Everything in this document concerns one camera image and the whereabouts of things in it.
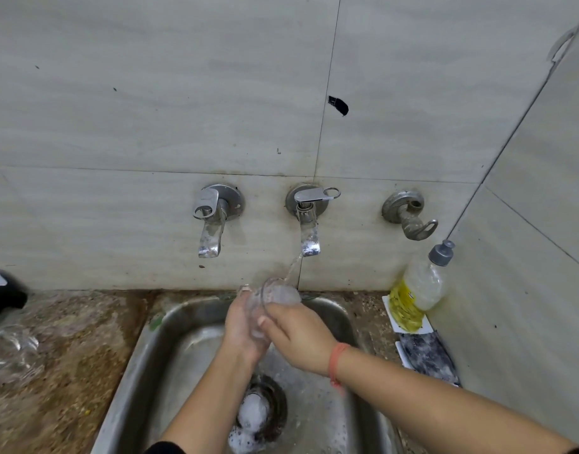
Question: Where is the person's right hand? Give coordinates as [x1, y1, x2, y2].
[257, 302, 340, 376]

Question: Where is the person's left hand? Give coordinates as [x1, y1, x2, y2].
[222, 286, 272, 366]

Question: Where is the clear glass cup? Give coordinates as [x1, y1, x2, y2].
[245, 277, 303, 342]
[0, 324, 45, 386]

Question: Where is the yellow dish soap bottle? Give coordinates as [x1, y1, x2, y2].
[389, 240, 456, 334]

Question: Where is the dark speckled sponge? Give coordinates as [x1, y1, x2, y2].
[398, 331, 460, 386]

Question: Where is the black dish rack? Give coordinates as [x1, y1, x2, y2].
[0, 268, 29, 327]

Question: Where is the person's left forearm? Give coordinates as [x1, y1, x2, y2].
[160, 354, 257, 454]

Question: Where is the person's right forearm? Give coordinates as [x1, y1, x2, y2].
[334, 347, 579, 454]

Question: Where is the orange wrist thread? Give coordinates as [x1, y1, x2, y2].
[328, 342, 352, 392]

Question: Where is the metal sink drain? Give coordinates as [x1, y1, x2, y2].
[233, 375, 289, 445]

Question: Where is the stainless steel sink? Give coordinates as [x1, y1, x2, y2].
[90, 293, 403, 454]

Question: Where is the chrome wall tap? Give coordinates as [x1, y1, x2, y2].
[192, 183, 246, 259]
[285, 183, 342, 257]

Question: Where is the grey wall valve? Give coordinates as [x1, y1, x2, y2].
[381, 190, 439, 242]

